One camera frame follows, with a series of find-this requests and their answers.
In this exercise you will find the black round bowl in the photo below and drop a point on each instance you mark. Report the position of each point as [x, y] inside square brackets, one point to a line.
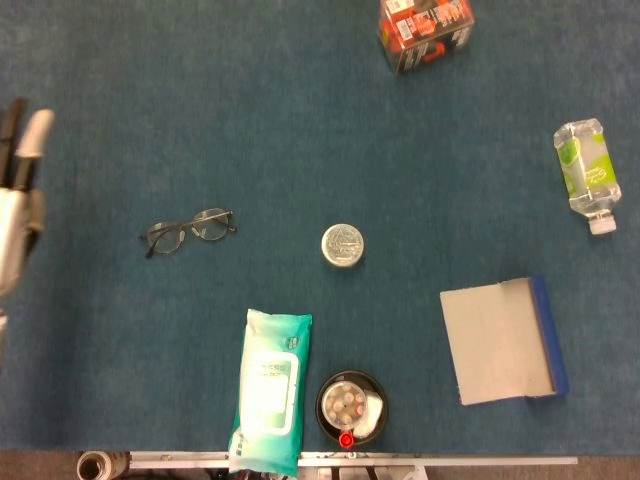
[324, 425]

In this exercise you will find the thin wire-frame eyeglasses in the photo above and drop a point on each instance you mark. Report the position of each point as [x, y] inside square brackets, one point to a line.
[210, 231]

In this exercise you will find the round silver metal tin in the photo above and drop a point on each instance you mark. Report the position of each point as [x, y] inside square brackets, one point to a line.
[342, 245]

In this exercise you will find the green white wet wipes pack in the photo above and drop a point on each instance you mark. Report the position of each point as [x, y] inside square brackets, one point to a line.
[270, 390]

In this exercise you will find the clear round jar with pills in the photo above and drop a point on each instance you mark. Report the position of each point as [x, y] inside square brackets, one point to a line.
[344, 405]

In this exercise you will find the clear bottle green label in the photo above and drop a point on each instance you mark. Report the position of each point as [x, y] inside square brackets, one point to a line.
[587, 165]

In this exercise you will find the open white box blue lid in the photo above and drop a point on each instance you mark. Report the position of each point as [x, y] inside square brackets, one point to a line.
[495, 340]

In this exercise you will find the small red cap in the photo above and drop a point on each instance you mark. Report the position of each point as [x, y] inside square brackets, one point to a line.
[346, 439]

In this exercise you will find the silver metal rail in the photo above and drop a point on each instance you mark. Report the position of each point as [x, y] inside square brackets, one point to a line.
[450, 460]

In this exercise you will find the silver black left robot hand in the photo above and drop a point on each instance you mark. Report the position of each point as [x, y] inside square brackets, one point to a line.
[12, 225]

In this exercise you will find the brown tape roll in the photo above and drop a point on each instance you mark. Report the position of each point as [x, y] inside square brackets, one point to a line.
[92, 467]

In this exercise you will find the white plastic packet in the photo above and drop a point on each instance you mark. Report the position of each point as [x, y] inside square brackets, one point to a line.
[375, 412]

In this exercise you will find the orange black product box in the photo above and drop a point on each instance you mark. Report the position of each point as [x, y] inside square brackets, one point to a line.
[425, 35]

